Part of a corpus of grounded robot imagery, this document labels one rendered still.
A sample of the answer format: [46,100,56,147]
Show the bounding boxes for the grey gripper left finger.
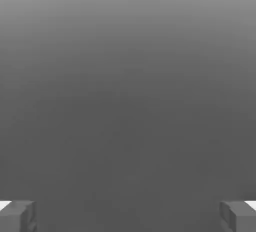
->
[0,199,38,232]

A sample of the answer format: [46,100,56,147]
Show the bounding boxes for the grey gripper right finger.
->
[218,200,256,232]

